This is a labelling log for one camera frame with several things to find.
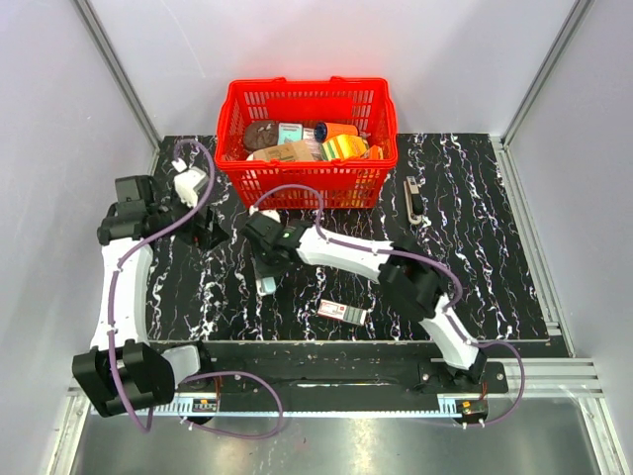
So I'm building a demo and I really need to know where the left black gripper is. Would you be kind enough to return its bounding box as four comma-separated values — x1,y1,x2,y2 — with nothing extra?
150,185,230,252

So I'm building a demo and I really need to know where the light blue stapler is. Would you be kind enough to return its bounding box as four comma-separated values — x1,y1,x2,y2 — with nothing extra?
254,268,277,297

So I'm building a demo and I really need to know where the beige stapler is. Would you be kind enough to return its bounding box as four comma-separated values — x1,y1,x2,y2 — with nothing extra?
404,176,426,226

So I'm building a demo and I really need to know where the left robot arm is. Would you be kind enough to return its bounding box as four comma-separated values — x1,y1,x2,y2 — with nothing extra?
72,167,227,418

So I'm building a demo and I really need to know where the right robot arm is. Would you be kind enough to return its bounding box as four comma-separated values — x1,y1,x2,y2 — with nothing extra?
240,211,487,392

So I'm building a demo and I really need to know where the brown cardboard box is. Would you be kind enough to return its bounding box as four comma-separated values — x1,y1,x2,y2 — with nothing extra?
247,140,322,162

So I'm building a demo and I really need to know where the red plastic shopping basket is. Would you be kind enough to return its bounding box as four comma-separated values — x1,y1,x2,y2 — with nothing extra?
215,76,399,209

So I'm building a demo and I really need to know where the red white staple box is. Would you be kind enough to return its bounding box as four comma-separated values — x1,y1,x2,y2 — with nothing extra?
317,300,367,326

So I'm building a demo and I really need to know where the brown round cookie pack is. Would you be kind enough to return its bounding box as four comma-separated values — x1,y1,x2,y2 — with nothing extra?
242,120,279,152

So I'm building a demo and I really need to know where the teal small box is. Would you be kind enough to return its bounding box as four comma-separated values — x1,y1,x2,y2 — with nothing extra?
277,122,304,145

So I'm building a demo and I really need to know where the yellow green striped box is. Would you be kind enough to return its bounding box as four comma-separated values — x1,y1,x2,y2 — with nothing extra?
320,135,370,161

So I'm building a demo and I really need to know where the orange cylinder can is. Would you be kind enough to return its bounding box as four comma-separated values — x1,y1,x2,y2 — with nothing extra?
314,122,359,143

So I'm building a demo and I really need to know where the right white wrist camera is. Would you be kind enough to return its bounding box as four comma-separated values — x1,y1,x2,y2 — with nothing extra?
248,207,281,226

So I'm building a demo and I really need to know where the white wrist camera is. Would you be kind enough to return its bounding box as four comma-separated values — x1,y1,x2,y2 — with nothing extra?
248,207,281,226
172,158,209,209

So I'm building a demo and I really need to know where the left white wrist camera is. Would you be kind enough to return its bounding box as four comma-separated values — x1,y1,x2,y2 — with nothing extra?
172,158,209,209

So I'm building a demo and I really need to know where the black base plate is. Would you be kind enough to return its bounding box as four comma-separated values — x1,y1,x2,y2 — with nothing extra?
177,341,509,418

